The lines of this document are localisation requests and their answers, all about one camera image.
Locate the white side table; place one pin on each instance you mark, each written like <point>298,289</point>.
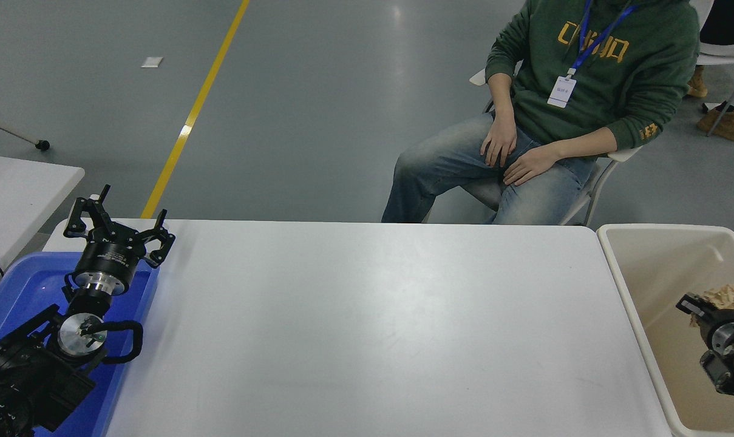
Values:
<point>14,200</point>

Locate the person's left hand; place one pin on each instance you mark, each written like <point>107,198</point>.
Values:
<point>530,165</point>

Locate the grey wheeled chair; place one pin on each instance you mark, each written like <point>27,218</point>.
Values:
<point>41,145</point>

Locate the person's right forearm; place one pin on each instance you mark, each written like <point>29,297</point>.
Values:
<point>500,94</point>

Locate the person's right hand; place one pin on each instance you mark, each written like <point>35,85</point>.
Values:
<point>499,139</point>

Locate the blue plastic tray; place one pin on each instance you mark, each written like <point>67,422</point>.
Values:
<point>27,285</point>

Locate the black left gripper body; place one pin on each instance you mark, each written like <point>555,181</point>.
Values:
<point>108,258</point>

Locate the tan paper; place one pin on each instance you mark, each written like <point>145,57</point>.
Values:
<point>731,297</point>

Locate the white shell chair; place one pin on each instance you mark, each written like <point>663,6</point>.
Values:
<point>725,59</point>

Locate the large pale plastic bin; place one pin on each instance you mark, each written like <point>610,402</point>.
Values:
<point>664,273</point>

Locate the person's left forearm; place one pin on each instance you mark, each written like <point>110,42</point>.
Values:
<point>585,145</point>

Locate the person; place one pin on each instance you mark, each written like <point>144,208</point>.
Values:
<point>615,79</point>
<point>728,124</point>

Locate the white wheeled chair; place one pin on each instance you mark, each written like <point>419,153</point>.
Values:
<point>597,182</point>

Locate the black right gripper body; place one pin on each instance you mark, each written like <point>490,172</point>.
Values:
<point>710,328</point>

